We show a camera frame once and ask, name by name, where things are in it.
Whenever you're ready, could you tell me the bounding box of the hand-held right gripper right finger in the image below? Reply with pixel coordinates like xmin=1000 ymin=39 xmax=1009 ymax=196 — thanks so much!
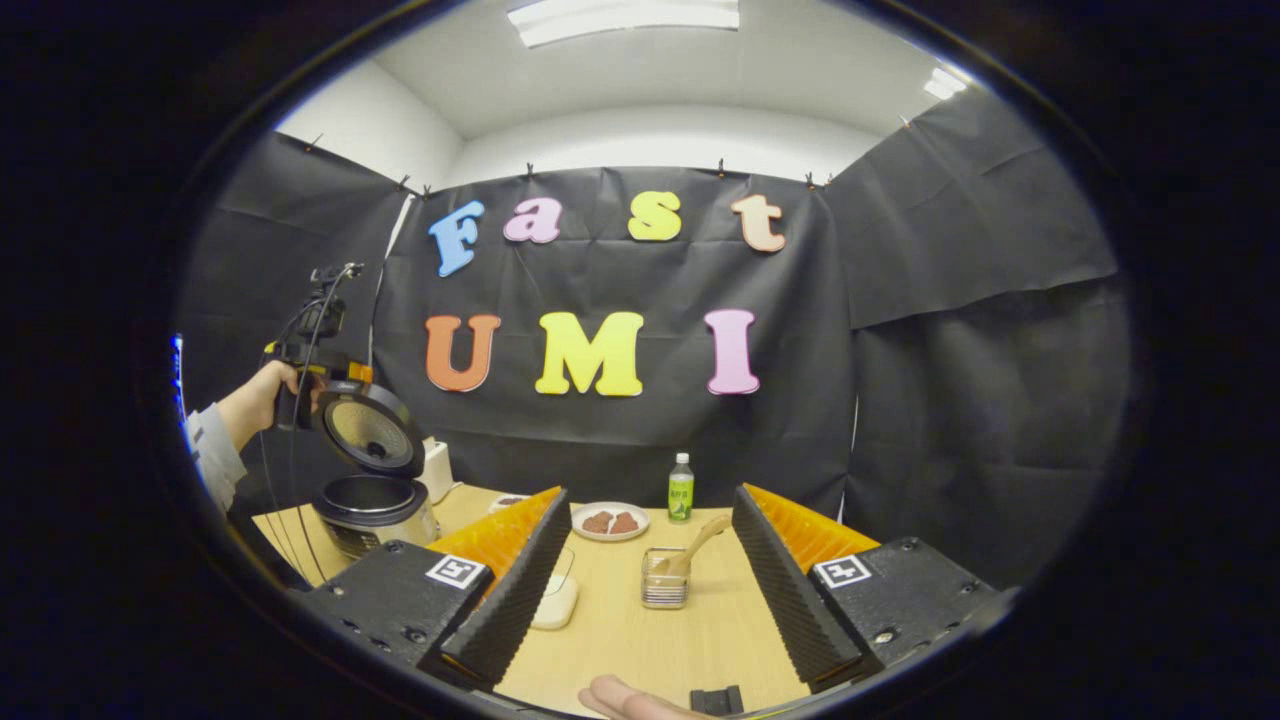
xmin=732 ymin=483 xmax=1006 ymax=694

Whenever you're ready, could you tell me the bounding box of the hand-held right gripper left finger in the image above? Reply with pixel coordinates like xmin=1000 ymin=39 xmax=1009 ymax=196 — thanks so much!
xmin=295 ymin=486 xmax=573 ymax=693

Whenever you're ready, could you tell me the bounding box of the wooden spoon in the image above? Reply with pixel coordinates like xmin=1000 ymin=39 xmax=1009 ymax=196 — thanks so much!
xmin=652 ymin=515 xmax=733 ymax=579

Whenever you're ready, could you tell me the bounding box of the silver black rice cooker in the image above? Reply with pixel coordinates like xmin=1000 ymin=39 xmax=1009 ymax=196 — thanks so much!
xmin=312 ymin=380 xmax=441 ymax=561

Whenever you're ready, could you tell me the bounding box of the white utensil holder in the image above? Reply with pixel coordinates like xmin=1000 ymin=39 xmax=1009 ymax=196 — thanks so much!
xmin=418 ymin=436 xmax=456 ymax=504

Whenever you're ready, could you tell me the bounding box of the white round plate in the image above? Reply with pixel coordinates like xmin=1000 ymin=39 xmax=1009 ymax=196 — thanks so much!
xmin=571 ymin=501 xmax=651 ymax=543

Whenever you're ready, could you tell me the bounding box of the green label drink bottle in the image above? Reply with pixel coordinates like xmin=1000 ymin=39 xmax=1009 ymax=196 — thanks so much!
xmin=668 ymin=452 xmax=695 ymax=523

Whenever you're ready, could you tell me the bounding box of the large ceiling light panel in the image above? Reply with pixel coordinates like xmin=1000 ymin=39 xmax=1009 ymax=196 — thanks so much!
xmin=507 ymin=0 xmax=741 ymax=48

